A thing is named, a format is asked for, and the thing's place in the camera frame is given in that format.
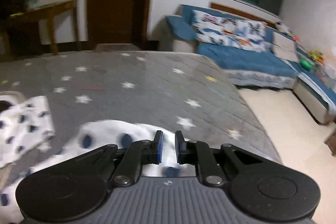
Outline doormat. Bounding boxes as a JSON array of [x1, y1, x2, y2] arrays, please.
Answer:
[[94, 43, 141, 53]]

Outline white navy polka dot pants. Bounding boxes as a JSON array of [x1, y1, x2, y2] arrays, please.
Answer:
[[0, 95, 197, 224]]

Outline glass jar on table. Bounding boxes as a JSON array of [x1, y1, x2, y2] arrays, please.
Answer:
[[25, 0, 39, 10]]

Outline grey star quilted table cover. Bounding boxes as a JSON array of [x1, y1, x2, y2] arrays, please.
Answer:
[[0, 50, 283, 188]]

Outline beige cushion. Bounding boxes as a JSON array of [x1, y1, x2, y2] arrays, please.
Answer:
[[273, 32, 299, 63]]

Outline colourful toy pile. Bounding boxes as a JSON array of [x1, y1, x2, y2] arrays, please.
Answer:
[[309, 51, 324, 63]]

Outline panda plush toy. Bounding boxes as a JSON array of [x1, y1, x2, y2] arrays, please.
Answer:
[[275, 22, 290, 34]]

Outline wooden side table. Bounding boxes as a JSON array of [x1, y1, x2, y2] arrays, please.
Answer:
[[6, 0, 81, 56]]

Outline blue sectional sofa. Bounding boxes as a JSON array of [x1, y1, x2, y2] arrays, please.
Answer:
[[161, 5, 335, 124]]

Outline round induction cooktop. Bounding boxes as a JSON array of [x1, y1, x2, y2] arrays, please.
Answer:
[[0, 91, 26, 113]]

